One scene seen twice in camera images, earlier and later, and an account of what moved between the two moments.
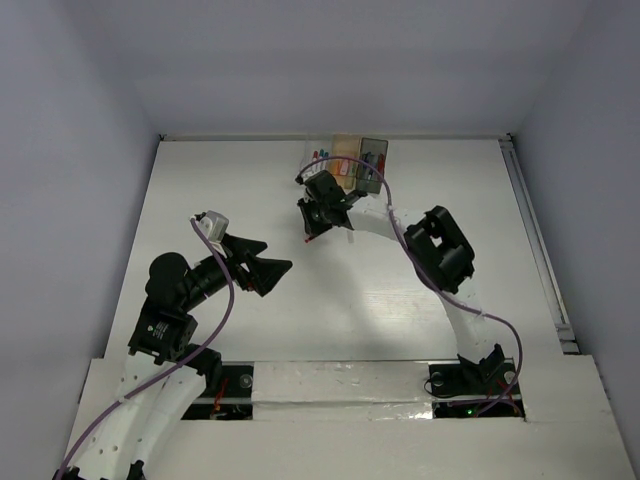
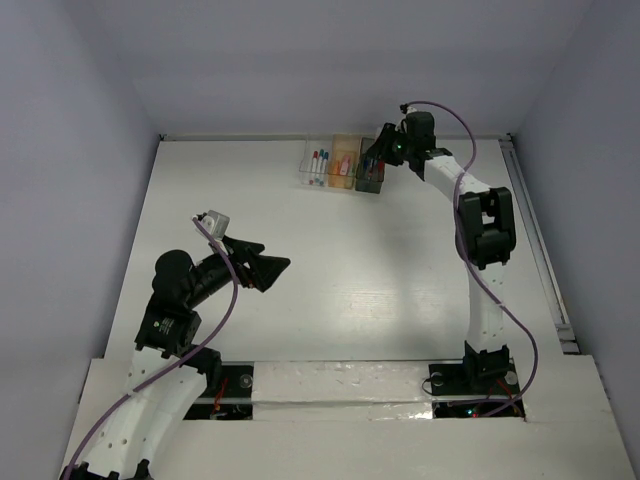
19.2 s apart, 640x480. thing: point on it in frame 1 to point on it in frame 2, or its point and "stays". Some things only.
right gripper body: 315,214 to 393,145
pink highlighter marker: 344,163 stays
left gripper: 263,272 stays
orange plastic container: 346,171 stays
